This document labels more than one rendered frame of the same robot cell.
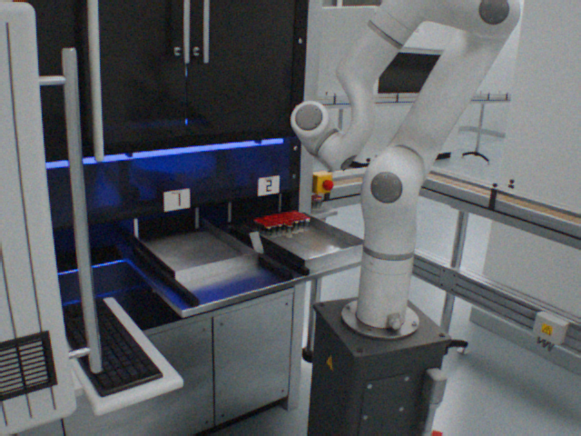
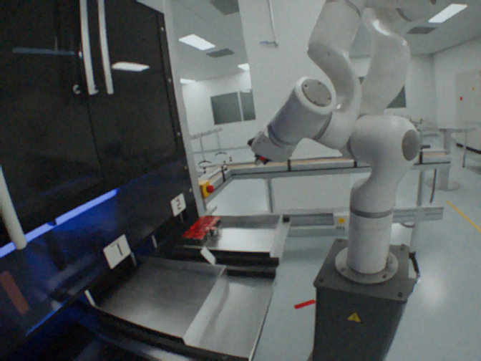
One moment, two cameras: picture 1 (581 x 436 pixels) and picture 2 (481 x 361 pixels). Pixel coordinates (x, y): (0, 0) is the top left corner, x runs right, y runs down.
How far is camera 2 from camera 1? 95 cm
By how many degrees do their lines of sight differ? 31
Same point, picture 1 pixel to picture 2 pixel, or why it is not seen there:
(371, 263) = (376, 223)
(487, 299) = (299, 220)
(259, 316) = not seen: hidden behind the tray
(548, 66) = (272, 94)
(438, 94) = (401, 59)
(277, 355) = not seen: hidden behind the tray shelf
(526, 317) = (325, 220)
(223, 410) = not seen: outside the picture
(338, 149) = (348, 123)
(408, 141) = (367, 109)
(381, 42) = (355, 15)
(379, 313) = (383, 259)
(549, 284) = (305, 201)
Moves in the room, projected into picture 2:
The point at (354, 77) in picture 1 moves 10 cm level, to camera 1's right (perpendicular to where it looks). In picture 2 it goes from (343, 46) to (364, 53)
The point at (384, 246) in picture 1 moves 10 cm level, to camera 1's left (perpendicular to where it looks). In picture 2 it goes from (388, 203) to (371, 220)
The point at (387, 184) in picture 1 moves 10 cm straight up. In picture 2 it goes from (414, 141) to (412, 92)
